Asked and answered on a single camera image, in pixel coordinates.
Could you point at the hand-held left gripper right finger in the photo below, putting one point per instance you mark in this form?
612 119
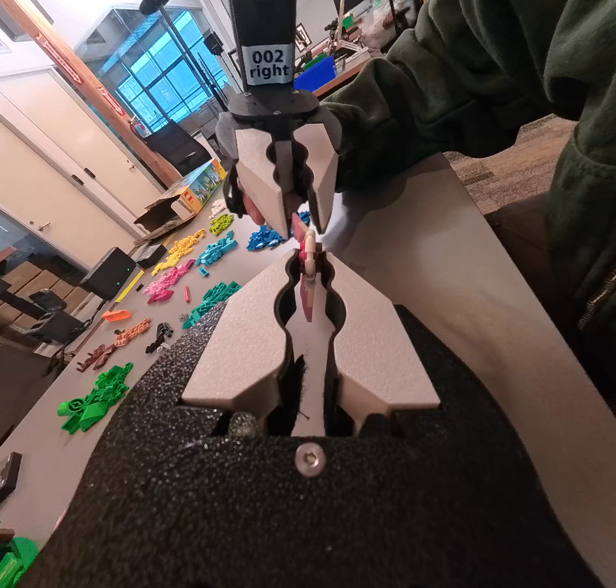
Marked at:
380 352

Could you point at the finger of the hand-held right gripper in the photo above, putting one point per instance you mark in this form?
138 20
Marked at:
325 174
257 174

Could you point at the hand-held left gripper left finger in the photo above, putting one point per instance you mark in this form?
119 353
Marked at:
240 347

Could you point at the pink lego flower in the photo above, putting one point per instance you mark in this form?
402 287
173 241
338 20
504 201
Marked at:
310 304

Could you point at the pile of white lego pieces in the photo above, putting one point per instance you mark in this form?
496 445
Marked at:
217 208

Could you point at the pile of teal green lego pieces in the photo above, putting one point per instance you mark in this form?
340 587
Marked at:
211 301

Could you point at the colourful lego set box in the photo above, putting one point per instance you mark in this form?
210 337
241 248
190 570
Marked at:
202 186

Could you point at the pile of lime lego pieces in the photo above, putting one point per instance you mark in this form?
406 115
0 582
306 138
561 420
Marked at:
222 223

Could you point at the pile of blue lego pieces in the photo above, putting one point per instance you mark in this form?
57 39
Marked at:
264 240

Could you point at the pile of black lego pieces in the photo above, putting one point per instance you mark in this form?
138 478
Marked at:
161 335

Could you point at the pile of turquoise lego pieces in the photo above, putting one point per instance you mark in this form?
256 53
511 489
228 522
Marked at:
216 250

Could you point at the pile of magenta lego pieces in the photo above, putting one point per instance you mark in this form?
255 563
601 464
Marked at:
168 282

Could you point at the pile of yellow lego pieces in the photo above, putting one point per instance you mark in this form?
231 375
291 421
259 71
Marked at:
180 251

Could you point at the orange lego piece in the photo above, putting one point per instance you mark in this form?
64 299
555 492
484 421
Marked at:
115 315

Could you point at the pile of brown lego pieces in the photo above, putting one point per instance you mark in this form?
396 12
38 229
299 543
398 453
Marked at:
96 357

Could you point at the pile of bright green lego pieces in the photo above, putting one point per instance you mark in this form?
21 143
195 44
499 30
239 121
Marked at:
96 400

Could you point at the person's right hand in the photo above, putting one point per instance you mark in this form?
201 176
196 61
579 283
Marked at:
252 210

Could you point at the blue plastic bin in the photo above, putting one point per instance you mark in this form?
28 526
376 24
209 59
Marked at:
315 75

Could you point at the black office chair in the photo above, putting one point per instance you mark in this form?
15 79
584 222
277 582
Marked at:
175 147

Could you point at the torn cardboard box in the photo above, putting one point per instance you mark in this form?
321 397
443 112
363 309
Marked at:
161 219

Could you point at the large glass window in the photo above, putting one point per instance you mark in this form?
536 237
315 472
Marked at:
159 77

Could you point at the small black box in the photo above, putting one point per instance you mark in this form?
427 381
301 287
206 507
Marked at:
151 256

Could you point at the yellow tape strip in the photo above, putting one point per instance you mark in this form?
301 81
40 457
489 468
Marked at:
129 285

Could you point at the black equipment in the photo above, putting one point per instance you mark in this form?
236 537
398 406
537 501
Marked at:
53 325

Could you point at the white double door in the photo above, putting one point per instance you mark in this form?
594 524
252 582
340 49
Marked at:
57 154

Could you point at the person's green jacket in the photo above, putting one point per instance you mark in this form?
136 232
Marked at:
592 212

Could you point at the dark brown block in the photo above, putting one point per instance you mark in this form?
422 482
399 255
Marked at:
9 477

